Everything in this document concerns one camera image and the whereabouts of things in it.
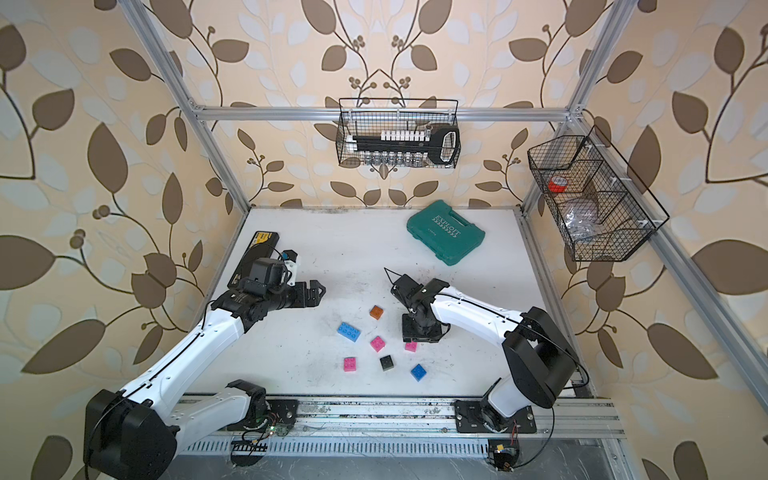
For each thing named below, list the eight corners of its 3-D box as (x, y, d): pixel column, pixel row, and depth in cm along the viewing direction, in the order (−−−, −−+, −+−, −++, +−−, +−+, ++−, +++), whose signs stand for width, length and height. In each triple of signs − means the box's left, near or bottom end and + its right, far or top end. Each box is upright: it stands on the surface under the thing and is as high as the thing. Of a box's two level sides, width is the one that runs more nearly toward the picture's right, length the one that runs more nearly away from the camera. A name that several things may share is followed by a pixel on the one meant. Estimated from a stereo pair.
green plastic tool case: (449, 270, 104) (452, 262, 100) (402, 228, 117) (402, 219, 113) (485, 242, 112) (489, 233, 109) (437, 205, 125) (438, 197, 121)
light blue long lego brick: (336, 333, 91) (335, 331, 89) (343, 323, 93) (342, 320, 91) (355, 343, 89) (354, 340, 87) (361, 332, 91) (360, 330, 89)
